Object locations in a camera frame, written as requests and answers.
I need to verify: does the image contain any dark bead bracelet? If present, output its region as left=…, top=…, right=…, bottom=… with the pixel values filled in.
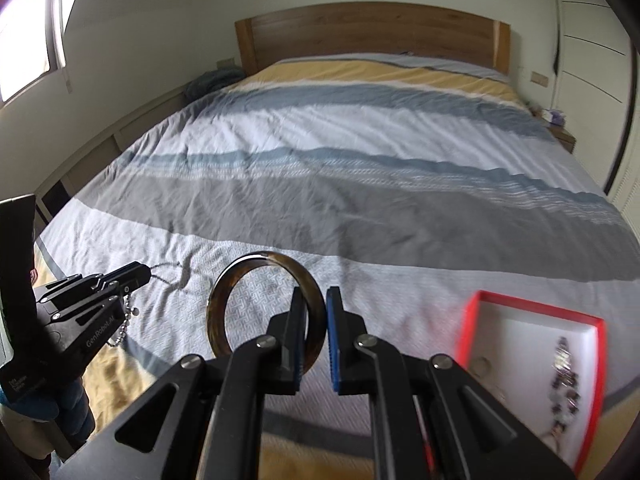
left=542, top=336, right=583, bottom=441

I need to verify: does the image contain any window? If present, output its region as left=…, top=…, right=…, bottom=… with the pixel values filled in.
left=0, top=0, right=68, bottom=103

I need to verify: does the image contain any wooden headboard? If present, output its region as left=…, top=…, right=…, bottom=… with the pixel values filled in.
left=235, top=2, right=512, bottom=76

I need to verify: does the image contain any white wardrobe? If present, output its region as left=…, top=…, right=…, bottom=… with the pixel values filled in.
left=550, top=0, right=640, bottom=241

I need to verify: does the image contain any low white wall cabinet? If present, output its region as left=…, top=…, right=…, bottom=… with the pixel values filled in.
left=37, top=85, right=191, bottom=221

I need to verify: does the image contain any red cardboard box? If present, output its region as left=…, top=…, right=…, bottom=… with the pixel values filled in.
left=415, top=290, right=608, bottom=476

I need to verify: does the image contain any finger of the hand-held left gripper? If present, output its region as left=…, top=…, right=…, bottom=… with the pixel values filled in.
left=50, top=285, right=136, bottom=332
left=36, top=261, right=152, bottom=307

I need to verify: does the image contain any dark brown bangle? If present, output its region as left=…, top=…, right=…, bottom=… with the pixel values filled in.
left=206, top=250, right=327, bottom=376

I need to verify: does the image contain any person's left forearm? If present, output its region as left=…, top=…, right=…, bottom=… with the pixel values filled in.
left=0, top=375, right=96, bottom=441

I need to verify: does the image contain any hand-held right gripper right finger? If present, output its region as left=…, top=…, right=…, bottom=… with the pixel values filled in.
left=326, top=286, right=576, bottom=480

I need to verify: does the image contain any striped bed with headboard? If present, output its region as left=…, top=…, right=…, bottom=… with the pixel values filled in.
left=30, top=52, right=640, bottom=480

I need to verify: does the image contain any wooden nightstand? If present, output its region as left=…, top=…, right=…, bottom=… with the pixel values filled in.
left=547, top=125, right=576, bottom=153

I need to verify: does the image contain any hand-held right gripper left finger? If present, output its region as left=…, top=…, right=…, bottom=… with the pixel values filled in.
left=55, top=286, right=307, bottom=480

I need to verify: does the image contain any blue cloth bundle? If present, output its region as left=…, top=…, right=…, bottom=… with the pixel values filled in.
left=184, top=67, right=246, bottom=101

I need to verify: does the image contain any silver ball chain necklace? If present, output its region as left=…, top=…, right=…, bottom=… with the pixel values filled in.
left=106, top=260, right=193, bottom=348

